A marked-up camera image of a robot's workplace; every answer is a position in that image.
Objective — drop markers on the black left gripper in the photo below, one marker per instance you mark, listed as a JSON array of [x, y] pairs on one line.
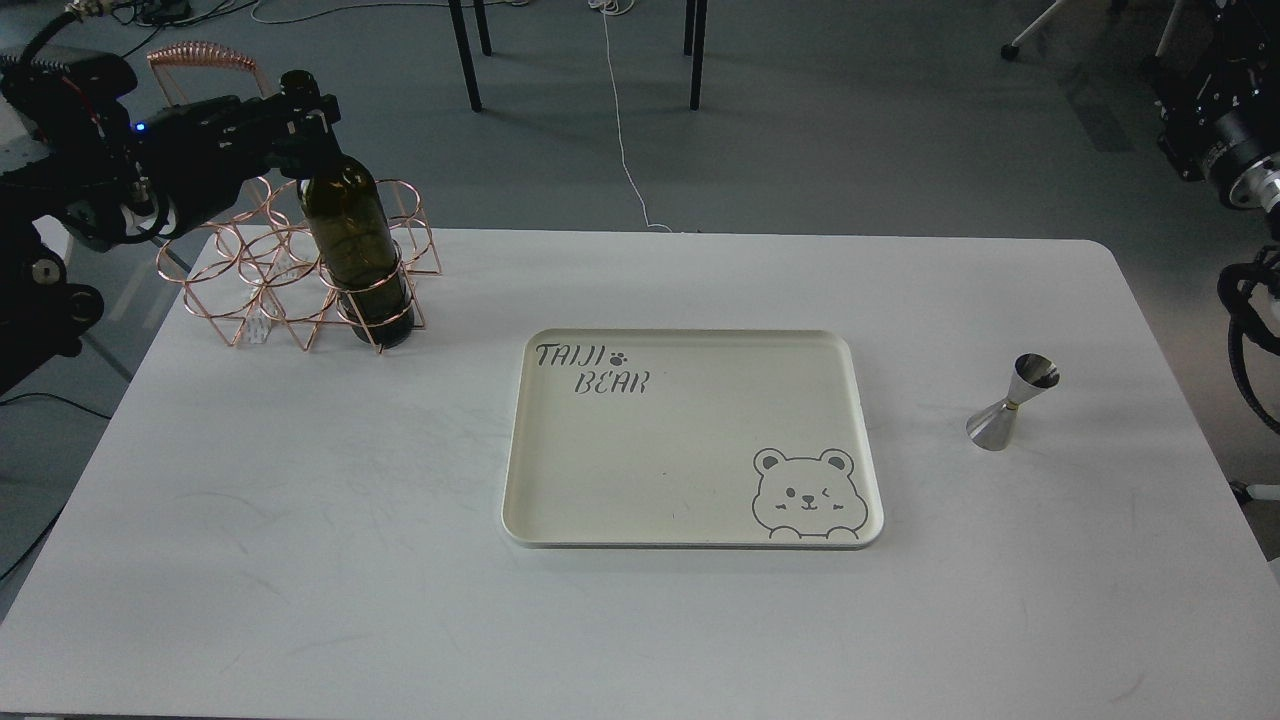
[[196, 161]]

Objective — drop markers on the dark green wine bottle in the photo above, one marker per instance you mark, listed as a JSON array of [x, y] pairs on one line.
[[343, 210]]

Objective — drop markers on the stainless steel jigger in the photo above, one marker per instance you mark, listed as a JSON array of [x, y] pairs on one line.
[[992, 427]]

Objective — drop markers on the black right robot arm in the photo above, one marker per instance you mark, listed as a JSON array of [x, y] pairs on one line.
[[1220, 126]]

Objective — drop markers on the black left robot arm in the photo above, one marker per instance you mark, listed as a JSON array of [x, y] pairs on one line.
[[112, 181]]

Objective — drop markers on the cream bear serving tray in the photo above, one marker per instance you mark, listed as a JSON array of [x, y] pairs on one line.
[[653, 438]]

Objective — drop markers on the white office chair base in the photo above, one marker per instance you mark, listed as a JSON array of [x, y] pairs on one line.
[[1148, 26]]

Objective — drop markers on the copper wire bottle rack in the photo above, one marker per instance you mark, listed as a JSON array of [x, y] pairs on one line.
[[267, 272]]

